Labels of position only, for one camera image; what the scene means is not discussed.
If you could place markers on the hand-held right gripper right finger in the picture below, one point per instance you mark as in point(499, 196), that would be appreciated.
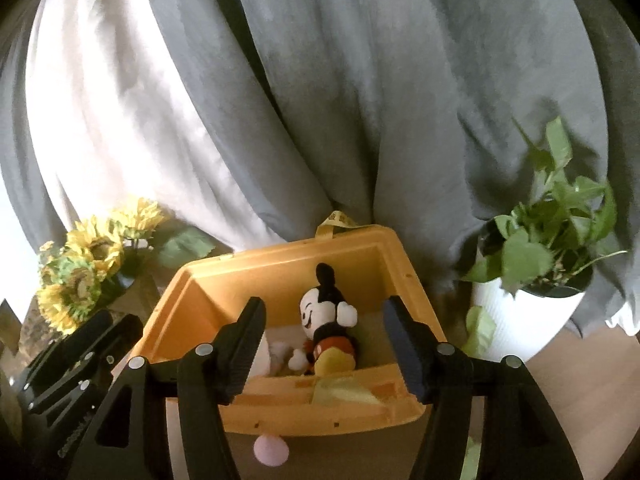
point(406, 357)

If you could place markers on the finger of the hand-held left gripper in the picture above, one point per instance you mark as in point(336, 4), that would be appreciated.
point(112, 345)
point(80, 340)

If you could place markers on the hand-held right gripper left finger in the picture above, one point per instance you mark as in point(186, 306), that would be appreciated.
point(244, 347)

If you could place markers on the white socks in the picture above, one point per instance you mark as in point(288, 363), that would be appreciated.
point(265, 360)

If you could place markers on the yellow plastic storage box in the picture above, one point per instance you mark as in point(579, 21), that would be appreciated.
point(215, 290)

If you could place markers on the black and white mouse plush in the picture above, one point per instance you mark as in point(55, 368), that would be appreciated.
point(322, 310)

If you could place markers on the sunflower bouquet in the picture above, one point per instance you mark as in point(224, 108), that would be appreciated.
point(85, 265)

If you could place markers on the pink egg toy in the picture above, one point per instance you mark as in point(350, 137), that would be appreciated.
point(271, 450)

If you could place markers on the white plant pot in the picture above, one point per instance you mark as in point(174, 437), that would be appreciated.
point(530, 325)

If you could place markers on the green pothos plant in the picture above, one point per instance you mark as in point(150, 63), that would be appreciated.
point(530, 255)

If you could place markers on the white sheer curtain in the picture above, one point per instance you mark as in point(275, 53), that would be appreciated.
point(622, 320)

